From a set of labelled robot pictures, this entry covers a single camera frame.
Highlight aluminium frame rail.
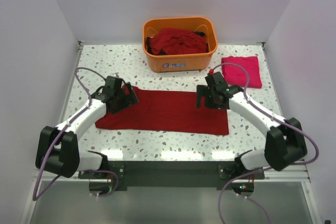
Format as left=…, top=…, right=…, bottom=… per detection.
left=33, top=159, right=311, bottom=183

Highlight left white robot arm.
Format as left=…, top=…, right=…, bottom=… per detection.
left=35, top=76, right=139, bottom=178

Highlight dark red t shirt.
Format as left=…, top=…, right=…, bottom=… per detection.
left=95, top=86, right=229, bottom=135

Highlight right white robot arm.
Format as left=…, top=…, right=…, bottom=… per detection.
left=196, top=72, right=308, bottom=177

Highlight red t shirts in basket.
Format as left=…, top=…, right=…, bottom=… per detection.
left=145, top=28, right=208, bottom=56

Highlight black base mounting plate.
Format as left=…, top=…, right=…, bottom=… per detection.
left=78, top=161, right=265, bottom=191

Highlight folded pink t shirt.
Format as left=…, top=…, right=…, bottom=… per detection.
left=221, top=56, right=262, bottom=89

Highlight orange plastic basket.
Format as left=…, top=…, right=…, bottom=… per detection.
left=143, top=17, right=218, bottom=72

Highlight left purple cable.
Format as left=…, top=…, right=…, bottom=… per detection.
left=31, top=67, right=120, bottom=201

